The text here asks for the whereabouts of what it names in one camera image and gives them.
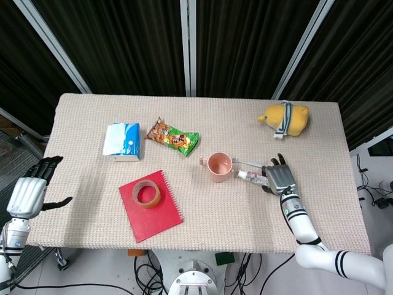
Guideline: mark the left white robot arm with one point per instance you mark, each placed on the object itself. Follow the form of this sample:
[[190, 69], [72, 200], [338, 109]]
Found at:
[[15, 233]]

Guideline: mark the black table leg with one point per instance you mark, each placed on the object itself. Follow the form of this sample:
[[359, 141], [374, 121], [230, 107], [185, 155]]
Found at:
[[60, 259]]

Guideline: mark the black pleated curtain panel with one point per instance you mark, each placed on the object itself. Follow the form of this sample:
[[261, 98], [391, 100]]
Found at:
[[245, 46], [122, 46], [18, 61], [362, 61]]

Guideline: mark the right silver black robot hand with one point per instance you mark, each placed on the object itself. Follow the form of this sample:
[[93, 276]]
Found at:
[[281, 178]]

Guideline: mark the beige waffle tablecloth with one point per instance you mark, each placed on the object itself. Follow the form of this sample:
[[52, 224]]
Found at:
[[215, 215]]

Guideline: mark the orange block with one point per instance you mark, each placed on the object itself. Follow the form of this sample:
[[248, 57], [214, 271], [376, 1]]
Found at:
[[136, 252]]

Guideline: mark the clear packing tape roll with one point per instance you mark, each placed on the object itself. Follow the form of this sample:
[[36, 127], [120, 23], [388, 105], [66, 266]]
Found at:
[[155, 201]]

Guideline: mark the blue tissue pack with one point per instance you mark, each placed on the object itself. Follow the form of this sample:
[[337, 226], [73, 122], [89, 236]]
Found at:
[[129, 141]]

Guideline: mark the white frame post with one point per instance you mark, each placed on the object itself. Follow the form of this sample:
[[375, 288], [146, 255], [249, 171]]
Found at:
[[301, 52], [188, 46], [55, 46]]

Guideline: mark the white frame rail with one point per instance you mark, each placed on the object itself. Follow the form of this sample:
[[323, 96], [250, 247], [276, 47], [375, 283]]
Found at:
[[24, 124]]

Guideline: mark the grey toothbrush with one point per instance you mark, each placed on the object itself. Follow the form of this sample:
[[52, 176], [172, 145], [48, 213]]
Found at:
[[248, 163]]

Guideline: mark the orange green snack bag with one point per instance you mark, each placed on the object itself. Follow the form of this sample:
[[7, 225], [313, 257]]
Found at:
[[175, 138]]

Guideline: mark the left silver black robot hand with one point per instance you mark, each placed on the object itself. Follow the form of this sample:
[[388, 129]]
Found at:
[[26, 196]]

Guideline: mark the white silver robot base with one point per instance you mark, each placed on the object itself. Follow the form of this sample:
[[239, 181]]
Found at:
[[196, 281]]

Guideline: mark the yellow plush toy with scarf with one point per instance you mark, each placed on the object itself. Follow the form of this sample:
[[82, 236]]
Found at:
[[298, 123]]

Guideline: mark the floral print toothpaste tube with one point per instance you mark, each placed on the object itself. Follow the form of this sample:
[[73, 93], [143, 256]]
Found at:
[[250, 176]]

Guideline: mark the green block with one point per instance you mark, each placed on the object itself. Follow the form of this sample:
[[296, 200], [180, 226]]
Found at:
[[224, 259]]

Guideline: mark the red spiral notebook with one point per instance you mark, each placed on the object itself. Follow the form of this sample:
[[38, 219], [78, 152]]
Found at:
[[153, 218]]

